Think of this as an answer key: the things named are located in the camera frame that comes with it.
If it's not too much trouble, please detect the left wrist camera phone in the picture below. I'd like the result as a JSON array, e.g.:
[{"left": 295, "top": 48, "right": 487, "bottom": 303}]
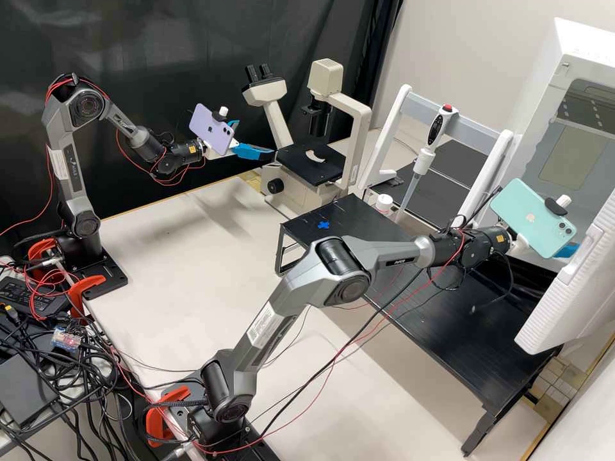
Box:
[{"left": 188, "top": 103, "right": 241, "bottom": 157}]

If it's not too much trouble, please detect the black cable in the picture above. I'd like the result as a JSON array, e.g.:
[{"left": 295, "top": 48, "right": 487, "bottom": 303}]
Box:
[{"left": 249, "top": 266, "right": 433, "bottom": 445}]

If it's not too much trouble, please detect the red clamp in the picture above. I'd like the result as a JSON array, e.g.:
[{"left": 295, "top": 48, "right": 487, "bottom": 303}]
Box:
[
  {"left": 145, "top": 385, "right": 192, "bottom": 448},
  {"left": 69, "top": 274, "right": 108, "bottom": 319},
  {"left": 26, "top": 238, "right": 61, "bottom": 277}
]

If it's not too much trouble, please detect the cream microscope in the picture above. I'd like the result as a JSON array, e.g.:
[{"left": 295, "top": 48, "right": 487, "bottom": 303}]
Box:
[{"left": 242, "top": 57, "right": 373, "bottom": 214}]

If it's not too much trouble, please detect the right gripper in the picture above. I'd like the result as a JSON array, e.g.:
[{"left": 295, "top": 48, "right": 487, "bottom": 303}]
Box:
[{"left": 508, "top": 229, "right": 581, "bottom": 261}]

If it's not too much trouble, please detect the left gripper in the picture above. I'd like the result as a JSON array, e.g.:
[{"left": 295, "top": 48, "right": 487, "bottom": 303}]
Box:
[{"left": 202, "top": 119, "right": 277, "bottom": 163}]

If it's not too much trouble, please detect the right wrist camera phone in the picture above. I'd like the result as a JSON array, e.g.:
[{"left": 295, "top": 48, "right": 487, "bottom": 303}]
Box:
[{"left": 489, "top": 177, "right": 577, "bottom": 260}]

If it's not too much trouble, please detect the red wire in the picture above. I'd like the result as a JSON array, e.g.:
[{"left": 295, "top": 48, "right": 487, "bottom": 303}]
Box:
[{"left": 194, "top": 268, "right": 462, "bottom": 455}]

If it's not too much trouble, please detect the pipette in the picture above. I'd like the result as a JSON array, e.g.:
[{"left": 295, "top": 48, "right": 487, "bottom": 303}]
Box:
[{"left": 396, "top": 103, "right": 460, "bottom": 224}]

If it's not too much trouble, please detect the wrist camera phone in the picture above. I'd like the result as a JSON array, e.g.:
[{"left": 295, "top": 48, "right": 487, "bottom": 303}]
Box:
[
  {"left": 188, "top": 103, "right": 241, "bottom": 157},
  {"left": 489, "top": 177, "right": 577, "bottom": 260}
]

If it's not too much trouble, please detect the white pipette stand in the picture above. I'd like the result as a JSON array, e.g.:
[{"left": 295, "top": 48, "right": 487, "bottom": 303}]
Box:
[{"left": 357, "top": 84, "right": 515, "bottom": 229}]

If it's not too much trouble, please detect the black platform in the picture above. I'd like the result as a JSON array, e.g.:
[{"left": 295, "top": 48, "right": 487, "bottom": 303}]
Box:
[
  {"left": 408, "top": 168, "right": 484, "bottom": 227},
  {"left": 363, "top": 254, "right": 563, "bottom": 457},
  {"left": 430, "top": 140, "right": 491, "bottom": 175},
  {"left": 274, "top": 193, "right": 419, "bottom": 277}
]

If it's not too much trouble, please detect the white incubator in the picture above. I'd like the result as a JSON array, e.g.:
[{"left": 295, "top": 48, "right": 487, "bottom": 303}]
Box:
[{"left": 509, "top": 17, "right": 615, "bottom": 231}]

